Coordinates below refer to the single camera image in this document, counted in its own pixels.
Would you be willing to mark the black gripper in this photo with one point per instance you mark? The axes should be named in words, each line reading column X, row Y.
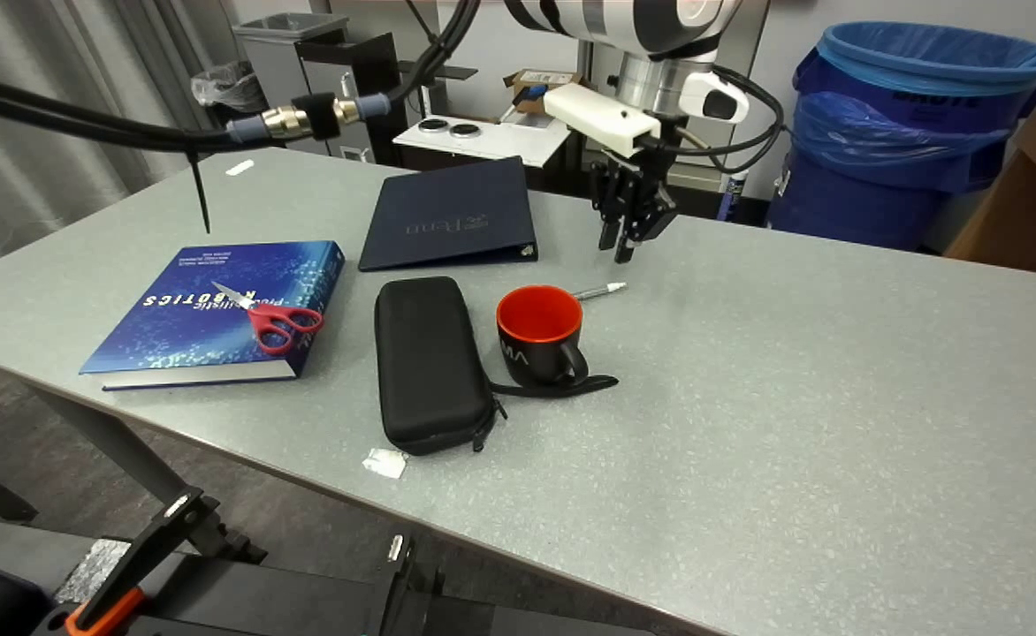
column 639, row 175

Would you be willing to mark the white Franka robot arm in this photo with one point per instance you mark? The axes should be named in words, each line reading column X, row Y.
column 644, row 36

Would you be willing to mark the white spray bottle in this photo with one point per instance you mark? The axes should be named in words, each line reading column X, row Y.
column 730, row 201

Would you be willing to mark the black mug red inside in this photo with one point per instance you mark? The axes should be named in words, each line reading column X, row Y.
column 535, row 345

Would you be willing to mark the small white side table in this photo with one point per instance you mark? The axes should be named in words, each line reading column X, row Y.
column 487, row 143

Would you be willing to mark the open cardboard box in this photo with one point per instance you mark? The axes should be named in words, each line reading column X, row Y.
column 527, row 95

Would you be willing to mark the black round disc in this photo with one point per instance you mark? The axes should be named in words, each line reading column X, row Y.
column 465, row 129
column 432, row 122

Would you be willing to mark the black zippered hard case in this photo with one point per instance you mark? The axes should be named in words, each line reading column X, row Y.
column 429, row 362

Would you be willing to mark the blue trash bin with liner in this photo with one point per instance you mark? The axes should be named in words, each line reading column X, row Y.
column 891, row 143

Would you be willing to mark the black office chair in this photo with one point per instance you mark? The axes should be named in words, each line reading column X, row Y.
column 357, row 66

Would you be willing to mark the grey filing cabinet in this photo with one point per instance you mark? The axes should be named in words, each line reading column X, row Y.
column 273, row 58

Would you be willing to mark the white tape strip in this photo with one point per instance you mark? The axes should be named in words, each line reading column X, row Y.
column 240, row 168

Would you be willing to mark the white plastic bag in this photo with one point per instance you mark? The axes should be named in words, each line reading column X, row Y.
column 225, row 89

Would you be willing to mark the blue hardcover book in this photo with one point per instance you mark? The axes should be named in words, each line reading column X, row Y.
column 199, row 311

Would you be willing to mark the black equipment base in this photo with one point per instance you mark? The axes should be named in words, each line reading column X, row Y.
column 304, row 595

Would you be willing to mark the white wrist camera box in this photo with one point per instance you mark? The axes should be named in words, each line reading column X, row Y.
column 597, row 119

